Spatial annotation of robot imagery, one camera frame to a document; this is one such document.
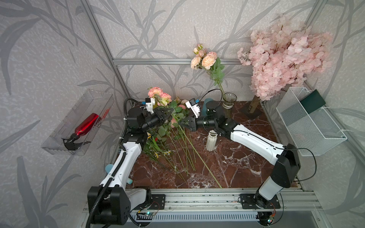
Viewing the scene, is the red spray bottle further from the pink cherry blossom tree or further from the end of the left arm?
the pink cherry blossom tree

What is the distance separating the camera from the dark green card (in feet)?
2.29

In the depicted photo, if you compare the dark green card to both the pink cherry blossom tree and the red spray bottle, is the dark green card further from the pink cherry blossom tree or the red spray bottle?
the red spray bottle

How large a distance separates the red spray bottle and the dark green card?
1024mm

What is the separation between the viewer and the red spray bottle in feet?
1.95

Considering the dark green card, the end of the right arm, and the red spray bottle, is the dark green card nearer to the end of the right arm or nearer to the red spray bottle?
the end of the right arm
